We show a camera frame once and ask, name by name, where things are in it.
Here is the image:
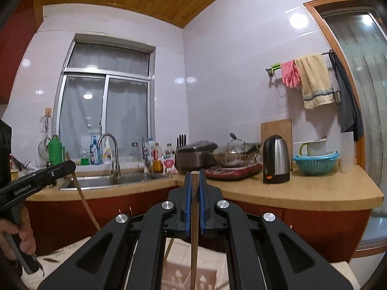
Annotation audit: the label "wooden cutting board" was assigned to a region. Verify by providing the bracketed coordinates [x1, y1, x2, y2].
[260, 118, 293, 170]

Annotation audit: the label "white mug green handle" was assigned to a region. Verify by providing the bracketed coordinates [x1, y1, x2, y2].
[299, 138, 328, 157]

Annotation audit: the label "tall white container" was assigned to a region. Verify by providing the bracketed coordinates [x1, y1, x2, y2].
[340, 131, 355, 174]

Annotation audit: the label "beige towel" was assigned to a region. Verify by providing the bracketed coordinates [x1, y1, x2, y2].
[294, 53, 336, 110]

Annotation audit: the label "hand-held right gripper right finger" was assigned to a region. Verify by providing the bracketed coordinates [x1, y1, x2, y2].
[200, 172, 355, 290]

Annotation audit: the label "white plastic utensil holder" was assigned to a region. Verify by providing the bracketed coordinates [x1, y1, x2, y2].
[161, 259, 219, 290]

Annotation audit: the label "beige kitchen countertop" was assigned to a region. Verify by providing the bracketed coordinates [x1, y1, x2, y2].
[25, 156, 385, 212]

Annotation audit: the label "metal towel rail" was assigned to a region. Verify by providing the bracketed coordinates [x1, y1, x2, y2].
[266, 50, 335, 98]

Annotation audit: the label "pink rubber gloves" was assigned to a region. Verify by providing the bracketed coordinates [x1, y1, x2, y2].
[281, 59, 302, 90]

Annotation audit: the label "grey rice cooker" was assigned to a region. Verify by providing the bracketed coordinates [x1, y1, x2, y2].
[176, 140, 219, 174]

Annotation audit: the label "dark apron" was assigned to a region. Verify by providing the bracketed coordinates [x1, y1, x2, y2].
[328, 50, 365, 142]

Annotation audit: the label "cooking oil bottle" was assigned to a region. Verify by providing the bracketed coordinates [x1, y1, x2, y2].
[152, 142, 164, 173]

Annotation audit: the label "white spray bottle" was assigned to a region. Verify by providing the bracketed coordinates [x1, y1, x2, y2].
[101, 138, 113, 164]

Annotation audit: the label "green thermos bottle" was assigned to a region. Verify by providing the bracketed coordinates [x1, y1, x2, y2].
[48, 135, 66, 165]

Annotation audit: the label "glass door wooden frame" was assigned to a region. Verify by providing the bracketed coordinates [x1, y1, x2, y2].
[304, 0, 387, 259]

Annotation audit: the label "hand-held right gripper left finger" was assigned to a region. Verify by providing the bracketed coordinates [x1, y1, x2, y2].
[38, 172, 193, 290]

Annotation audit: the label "steel sink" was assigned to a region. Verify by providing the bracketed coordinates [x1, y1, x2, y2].
[59, 172, 170, 192]

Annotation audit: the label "wooden chopstick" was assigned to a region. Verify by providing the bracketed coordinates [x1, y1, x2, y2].
[65, 152, 102, 231]
[190, 171, 200, 290]
[165, 238, 175, 262]

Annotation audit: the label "hanging wire strainer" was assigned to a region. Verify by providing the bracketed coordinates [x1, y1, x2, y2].
[37, 108, 52, 164]

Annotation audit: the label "blue detergent bottle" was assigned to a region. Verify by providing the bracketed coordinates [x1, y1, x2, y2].
[90, 136, 100, 165]

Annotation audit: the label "wooden knife block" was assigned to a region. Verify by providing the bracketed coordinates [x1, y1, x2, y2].
[176, 133, 188, 158]

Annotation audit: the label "red induction cooktop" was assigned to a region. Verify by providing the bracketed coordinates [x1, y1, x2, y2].
[205, 161, 263, 182]

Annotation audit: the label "aluminium sliding window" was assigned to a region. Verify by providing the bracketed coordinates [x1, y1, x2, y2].
[52, 34, 157, 165]

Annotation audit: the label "steel electric kettle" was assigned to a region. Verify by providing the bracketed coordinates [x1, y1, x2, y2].
[262, 135, 291, 184]

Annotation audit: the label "steel wok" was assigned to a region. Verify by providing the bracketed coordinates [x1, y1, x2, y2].
[213, 142, 262, 166]

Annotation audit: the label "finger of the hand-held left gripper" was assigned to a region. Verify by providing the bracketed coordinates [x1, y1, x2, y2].
[0, 160, 77, 211]

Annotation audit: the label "teal plastic colander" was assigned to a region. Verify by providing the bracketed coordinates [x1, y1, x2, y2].
[292, 150, 340, 176]

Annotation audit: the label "person's left hand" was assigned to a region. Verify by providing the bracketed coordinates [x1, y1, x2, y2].
[0, 207, 37, 262]

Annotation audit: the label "red wall cabinet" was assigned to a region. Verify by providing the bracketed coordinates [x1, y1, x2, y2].
[0, 0, 37, 105]

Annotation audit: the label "steel kitchen faucet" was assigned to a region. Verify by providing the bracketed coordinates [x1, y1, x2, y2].
[97, 132, 122, 179]

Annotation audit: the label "red and white bag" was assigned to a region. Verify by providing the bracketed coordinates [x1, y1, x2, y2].
[161, 153, 178, 174]

